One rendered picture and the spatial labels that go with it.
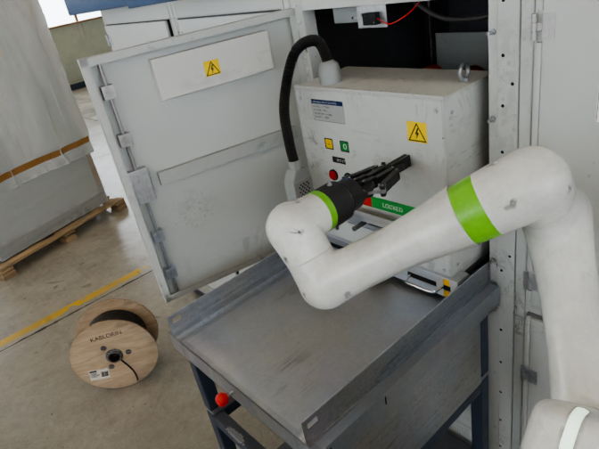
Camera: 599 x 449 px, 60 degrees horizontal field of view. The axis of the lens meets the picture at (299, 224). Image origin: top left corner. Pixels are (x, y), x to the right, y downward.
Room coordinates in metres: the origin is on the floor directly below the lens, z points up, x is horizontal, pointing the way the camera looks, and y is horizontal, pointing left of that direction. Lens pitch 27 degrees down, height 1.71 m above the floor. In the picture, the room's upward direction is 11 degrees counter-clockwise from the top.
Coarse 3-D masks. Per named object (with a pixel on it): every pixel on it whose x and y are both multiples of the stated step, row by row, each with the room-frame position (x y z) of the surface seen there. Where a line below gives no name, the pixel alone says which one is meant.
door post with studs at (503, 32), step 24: (504, 0) 1.10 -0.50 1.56; (504, 24) 1.10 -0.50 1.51; (504, 48) 1.09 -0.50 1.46; (504, 72) 1.09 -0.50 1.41; (504, 96) 1.09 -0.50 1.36; (504, 120) 1.09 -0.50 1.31; (504, 144) 1.09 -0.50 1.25; (504, 240) 1.09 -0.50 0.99; (504, 264) 1.09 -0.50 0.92; (504, 288) 1.09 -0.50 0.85; (504, 312) 1.09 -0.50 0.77; (504, 336) 1.09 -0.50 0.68; (504, 360) 1.09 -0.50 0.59; (504, 384) 1.09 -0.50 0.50; (504, 408) 1.09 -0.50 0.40; (504, 432) 1.09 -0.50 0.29
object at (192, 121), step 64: (128, 64) 1.42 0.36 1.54; (192, 64) 1.47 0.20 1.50; (256, 64) 1.55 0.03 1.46; (128, 128) 1.40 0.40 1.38; (192, 128) 1.47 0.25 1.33; (256, 128) 1.56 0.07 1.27; (128, 192) 1.35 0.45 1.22; (192, 192) 1.45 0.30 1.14; (256, 192) 1.54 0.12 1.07; (192, 256) 1.43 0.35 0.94; (256, 256) 1.51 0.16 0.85
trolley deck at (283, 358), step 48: (288, 288) 1.29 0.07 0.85; (384, 288) 1.19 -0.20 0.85; (192, 336) 1.15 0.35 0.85; (240, 336) 1.11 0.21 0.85; (288, 336) 1.07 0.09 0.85; (336, 336) 1.03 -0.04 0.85; (384, 336) 1.00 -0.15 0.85; (432, 336) 0.96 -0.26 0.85; (240, 384) 0.93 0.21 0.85; (288, 384) 0.90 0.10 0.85; (336, 384) 0.87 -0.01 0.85; (384, 384) 0.84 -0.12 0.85; (288, 432) 0.77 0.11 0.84; (336, 432) 0.74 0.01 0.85
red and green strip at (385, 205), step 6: (372, 198) 1.27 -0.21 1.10; (378, 198) 1.25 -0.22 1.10; (366, 204) 1.28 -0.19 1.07; (372, 204) 1.27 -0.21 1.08; (378, 204) 1.25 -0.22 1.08; (384, 204) 1.23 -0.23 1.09; (390, 204) 1.22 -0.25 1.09; (396, 204) 1.20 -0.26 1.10; (402, 204) 1.18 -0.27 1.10; (384, 210) 1.23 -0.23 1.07; (390, 210) 1.22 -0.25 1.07; (396, 210) 1.20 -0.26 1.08; (402, 210) 1.19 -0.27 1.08; (408, 210) 1.17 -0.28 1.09
